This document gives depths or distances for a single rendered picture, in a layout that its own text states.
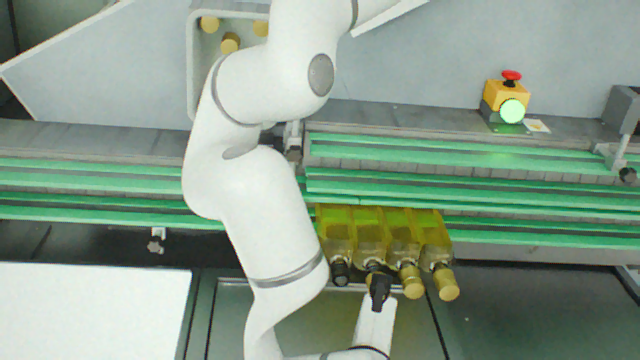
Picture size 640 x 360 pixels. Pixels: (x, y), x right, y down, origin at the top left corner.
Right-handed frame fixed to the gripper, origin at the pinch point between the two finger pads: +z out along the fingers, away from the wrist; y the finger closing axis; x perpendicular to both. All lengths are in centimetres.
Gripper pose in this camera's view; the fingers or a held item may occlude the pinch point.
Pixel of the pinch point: (378, 293)
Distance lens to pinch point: 91.7
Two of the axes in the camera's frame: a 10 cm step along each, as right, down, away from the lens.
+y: 0.8, -8.6, -5.1
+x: -9.7, -1.8, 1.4
